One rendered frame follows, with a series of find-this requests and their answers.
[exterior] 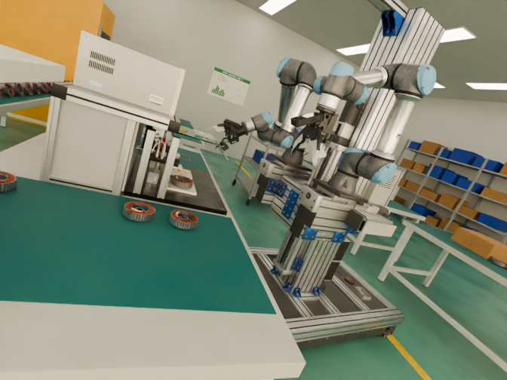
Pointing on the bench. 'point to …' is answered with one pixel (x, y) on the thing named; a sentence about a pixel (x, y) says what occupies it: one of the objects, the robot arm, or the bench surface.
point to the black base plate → (204, 186)
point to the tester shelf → (115, 106)
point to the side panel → (86, 147)
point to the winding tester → (127, 75)
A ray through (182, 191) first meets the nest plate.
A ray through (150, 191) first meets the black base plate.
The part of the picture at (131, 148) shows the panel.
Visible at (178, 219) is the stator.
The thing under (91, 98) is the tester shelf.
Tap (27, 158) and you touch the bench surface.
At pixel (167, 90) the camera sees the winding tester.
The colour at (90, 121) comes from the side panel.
